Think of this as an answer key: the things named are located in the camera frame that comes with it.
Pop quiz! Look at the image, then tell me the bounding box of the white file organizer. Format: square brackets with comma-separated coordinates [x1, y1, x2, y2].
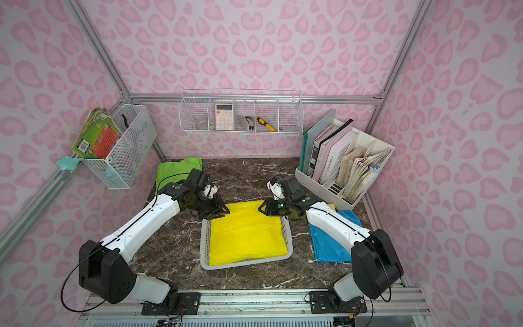
[295, 119, 395, 211]

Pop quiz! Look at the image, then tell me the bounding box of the golden yellow raincoat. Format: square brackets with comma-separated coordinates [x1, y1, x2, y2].
[209, 200, 287, 266]

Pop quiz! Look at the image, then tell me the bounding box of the white plastic basket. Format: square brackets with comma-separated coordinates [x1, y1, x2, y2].
[200, 217, 294, 271]

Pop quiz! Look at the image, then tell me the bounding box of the pink binder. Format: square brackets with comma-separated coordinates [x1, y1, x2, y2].
[309, 121, 358, 183]

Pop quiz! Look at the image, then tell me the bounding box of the green and red booklet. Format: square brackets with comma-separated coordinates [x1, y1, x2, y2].
[72, 108, 123, 159]

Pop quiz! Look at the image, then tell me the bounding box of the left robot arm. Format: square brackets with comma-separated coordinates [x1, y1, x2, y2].
[78, 168, 230, 310]

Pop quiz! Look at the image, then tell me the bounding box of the yellow utility knife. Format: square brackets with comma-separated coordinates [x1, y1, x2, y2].
[256, 117, 276, 132]

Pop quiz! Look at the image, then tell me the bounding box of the blue raincoat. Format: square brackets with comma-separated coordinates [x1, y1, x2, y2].
[306, 208, 362, 263]

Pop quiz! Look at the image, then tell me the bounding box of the green folder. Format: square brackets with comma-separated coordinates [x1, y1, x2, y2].
[298, 109, 336, 174]

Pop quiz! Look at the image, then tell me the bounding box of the green raincoat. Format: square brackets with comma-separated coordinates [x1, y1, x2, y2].
[156, 157, 202, 191]

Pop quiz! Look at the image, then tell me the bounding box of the mint green wall hook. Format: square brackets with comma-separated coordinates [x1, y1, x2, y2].
[56, 156, 84, 171]

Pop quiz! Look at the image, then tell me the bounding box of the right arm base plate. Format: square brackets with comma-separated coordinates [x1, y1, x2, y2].
[304, 290, 368, 316]

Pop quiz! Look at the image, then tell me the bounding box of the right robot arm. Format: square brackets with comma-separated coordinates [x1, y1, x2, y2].
[258, 177, 404, 302]

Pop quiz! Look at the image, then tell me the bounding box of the white wire wall shelf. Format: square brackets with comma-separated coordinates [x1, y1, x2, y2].
[178, 89, 304, 134]

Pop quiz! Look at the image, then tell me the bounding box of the silver stapler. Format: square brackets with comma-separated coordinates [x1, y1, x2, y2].
[237, 116, 256, 132]

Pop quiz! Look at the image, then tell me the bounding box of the pink calculator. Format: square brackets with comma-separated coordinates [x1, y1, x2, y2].
[215, 104, 234, 131]

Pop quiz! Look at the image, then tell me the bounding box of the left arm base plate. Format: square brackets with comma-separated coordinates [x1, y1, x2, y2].
[141, 292, 202, 316]

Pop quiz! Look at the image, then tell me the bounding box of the white mesh wall basket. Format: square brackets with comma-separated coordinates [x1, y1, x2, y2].
[83, 104, 157, 189]

